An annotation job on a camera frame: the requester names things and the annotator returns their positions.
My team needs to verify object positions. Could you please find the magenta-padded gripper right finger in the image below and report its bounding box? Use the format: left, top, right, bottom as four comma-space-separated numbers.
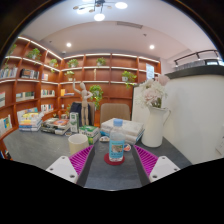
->
132, 143, 182, 187

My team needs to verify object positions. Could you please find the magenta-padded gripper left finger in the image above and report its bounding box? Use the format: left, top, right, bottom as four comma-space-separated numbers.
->
45, 143, 96, 188

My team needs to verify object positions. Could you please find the clear water bottle blue cap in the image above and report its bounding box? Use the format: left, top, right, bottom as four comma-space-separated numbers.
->
108, 118, 126, 163

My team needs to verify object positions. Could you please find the cream plastic cup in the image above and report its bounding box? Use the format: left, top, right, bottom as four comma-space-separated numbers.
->
67, 133, 90, 156

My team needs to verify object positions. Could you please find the white pitcher vase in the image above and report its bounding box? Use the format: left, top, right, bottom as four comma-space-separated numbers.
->
141, 105, 172, 148

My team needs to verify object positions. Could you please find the stack of dark magazines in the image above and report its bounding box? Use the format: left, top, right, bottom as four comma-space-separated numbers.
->
40, 117, 71, 136

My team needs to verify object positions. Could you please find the green and white box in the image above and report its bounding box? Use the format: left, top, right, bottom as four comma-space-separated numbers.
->
78, 124, 100, 145

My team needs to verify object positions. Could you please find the tall green white carton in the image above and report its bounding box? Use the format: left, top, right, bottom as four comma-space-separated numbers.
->
69, 111, 80, 134

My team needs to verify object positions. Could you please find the stack of colourful books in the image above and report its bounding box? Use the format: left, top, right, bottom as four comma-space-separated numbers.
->
18, 112, 44, 133

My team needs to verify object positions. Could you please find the chair with dark jacket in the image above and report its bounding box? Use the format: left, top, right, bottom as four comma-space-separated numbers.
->
69, 101, 96, 127

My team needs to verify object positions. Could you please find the wooden artist mannequin figure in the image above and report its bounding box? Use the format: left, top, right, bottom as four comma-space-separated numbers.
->
72, 80, 94, 127

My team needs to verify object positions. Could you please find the beige upholstered chair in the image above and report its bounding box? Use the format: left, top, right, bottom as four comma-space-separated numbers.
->
99, 102, 132, 125

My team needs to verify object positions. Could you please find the pink and white flower bouquet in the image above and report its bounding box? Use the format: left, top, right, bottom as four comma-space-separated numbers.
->
134, 74, 170, 109

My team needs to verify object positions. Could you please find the black metal railing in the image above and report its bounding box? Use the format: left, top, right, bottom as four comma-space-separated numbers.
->
173, 49, 223, 68

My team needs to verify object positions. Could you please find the ceiling air vent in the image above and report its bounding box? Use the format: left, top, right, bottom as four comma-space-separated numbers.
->
116, 20, 144, 30

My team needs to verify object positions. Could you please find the ceiling chandelier with round lamps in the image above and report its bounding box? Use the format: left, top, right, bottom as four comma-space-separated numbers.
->
72, 0, 129, 22

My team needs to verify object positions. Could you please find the wooden wall shelf unit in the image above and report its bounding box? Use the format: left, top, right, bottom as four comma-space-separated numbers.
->
0, 35, 163, 158

